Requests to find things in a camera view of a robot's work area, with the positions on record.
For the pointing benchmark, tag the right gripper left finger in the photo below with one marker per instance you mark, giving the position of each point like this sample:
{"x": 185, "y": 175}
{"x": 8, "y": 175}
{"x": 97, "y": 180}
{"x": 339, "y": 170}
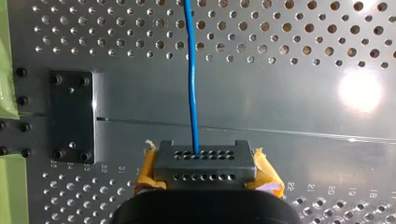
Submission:
{"x": 146, "y": 175}

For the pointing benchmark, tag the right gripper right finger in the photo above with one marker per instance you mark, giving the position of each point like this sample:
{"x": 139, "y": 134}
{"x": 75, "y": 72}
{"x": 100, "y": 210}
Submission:
{"x": 267, "y": 179}

